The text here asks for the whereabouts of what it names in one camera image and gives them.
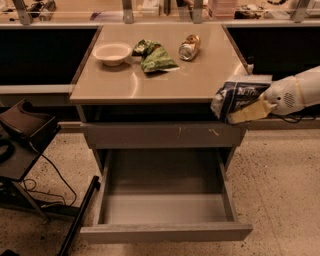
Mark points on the closed grey top drawer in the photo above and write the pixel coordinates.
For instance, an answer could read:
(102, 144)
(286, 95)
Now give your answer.
(162, 135)

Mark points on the green chip bag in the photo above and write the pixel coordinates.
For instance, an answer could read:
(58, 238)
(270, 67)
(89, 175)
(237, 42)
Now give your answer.
(153, 56)

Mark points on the open grey middle drawer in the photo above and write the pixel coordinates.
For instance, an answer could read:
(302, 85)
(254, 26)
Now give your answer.
(164, 195)

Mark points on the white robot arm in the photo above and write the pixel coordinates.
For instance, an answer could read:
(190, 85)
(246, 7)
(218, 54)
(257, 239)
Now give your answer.
(309, 82)

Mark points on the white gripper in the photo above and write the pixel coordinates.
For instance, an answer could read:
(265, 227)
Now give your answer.
(282, 96)

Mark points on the grey drawer cabinet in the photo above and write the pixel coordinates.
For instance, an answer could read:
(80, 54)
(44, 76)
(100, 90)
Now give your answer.
(125, 94)

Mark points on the black floor bar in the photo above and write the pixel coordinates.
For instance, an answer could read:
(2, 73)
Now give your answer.
(66, 245)

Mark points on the blue chip bag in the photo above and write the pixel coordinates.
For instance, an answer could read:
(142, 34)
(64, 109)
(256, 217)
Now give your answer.
(237, 92)

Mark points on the white bowl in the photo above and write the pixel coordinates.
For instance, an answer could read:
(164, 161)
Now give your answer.
(112, 54)

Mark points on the crushed gold soda can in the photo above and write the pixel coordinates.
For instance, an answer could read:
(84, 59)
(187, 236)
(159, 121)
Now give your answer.
(190, 47)

